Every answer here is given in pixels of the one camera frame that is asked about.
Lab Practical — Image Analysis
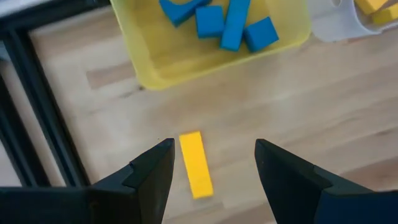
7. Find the long blue block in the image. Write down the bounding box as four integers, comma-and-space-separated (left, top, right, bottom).
219, 0, 251, 53

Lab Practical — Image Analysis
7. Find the clear plastic bin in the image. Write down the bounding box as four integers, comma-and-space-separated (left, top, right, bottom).
306, 0, 398, 44

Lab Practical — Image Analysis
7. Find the yellow translucent plastic bin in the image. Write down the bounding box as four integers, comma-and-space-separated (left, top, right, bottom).
109, 0, 312, 91

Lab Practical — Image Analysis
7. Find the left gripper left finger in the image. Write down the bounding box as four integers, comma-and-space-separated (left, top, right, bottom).
88, 138, 175, 224

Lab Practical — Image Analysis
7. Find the long yellow block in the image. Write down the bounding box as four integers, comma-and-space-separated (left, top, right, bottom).
371, 3, 398, 26
178, 130, 215, 200

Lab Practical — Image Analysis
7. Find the blue arch block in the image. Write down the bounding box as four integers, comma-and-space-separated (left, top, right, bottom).
158, 0, 214, 28

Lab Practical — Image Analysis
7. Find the short yellow block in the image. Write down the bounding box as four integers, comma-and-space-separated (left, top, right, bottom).
354, 0, 390, 16

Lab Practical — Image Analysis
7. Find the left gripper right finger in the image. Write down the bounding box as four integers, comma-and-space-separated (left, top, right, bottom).
254, 139, 373, 224

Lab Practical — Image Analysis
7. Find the blue cube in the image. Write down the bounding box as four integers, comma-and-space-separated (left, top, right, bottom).
243, 16, 280, 54
195, 5, 226, 40

